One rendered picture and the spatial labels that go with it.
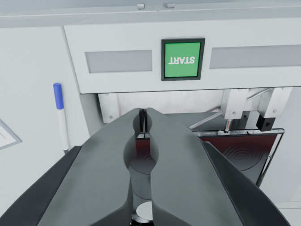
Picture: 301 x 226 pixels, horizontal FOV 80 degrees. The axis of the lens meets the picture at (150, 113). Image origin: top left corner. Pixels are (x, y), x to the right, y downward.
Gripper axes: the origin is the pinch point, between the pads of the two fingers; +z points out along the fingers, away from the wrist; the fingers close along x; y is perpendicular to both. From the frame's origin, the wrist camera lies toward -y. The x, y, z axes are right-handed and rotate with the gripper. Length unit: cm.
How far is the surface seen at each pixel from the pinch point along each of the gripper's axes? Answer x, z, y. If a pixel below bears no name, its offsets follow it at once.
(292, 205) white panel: 51, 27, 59
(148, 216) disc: -1, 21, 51
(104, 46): -5.4, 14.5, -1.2
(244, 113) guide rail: 22.7, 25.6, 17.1
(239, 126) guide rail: 22.3, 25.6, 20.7
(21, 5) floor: -71, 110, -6
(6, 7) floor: -80, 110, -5
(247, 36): 13.4, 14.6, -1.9
